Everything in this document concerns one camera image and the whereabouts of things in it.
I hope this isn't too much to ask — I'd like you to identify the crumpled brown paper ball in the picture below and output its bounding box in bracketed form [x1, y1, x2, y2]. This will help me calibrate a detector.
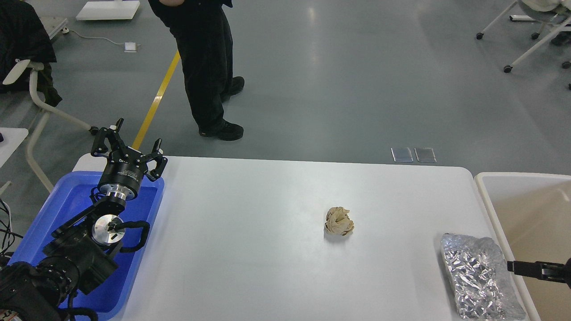
[324, 206, 355, 236]

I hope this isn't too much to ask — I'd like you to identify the blue plastic bin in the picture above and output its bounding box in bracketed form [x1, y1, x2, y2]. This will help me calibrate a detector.
[8, 171, 165, 315]

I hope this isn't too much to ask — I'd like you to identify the white chair with black jacket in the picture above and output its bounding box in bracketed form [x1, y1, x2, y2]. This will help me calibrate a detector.
[1, 0, 98, 193]

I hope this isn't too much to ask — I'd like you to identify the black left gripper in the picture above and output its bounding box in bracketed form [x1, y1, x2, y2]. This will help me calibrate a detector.
[91, 119, 168, 200]

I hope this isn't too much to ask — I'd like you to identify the beige plastic bin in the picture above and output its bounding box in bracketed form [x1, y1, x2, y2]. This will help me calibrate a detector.
[475, 172, 571, 321]

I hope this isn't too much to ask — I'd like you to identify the white side table corner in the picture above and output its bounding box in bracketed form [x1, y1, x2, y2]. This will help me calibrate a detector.
[0, 127, 29, 167]

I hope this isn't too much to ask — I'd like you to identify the white flat floor box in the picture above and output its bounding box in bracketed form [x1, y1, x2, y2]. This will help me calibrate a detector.
[75, 0, 141, 21]

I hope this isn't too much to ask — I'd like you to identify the silver foil bag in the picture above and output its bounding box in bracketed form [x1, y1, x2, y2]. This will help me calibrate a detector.
[440, 233, 527, 321]

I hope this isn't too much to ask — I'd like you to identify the black cable bundle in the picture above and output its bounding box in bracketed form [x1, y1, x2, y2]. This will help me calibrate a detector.
[0, 198, 23, 259]

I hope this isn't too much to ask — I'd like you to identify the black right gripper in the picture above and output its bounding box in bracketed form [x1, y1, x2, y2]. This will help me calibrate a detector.
[506, 258, 571, 288]

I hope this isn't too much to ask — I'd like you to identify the white rolling chair frame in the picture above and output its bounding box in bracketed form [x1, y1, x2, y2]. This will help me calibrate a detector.
[475, 0, 570, 79]

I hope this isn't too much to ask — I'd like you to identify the right metal floor plate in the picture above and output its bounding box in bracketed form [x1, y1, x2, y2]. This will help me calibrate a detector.
[414, 148, 437, 163]

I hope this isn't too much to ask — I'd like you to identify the white floor power adapter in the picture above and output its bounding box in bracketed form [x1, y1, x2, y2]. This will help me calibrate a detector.
[123, 42, 137, 53]

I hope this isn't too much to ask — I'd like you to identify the left metal floor plate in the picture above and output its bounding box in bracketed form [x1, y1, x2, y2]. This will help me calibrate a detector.
[391, 148, 414, 163]

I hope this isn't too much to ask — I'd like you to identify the metal floor plate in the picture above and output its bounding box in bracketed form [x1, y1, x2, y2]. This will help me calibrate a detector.
[391, 148, 414, 163]
[414, 148, 437, 163]

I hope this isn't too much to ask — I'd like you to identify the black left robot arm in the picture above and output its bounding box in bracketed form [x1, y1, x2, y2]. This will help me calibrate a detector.
[1, 118, 168, 321]

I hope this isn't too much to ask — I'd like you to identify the person in black clothes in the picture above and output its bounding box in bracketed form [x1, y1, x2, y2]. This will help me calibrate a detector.
[149, 0, 245, 141]

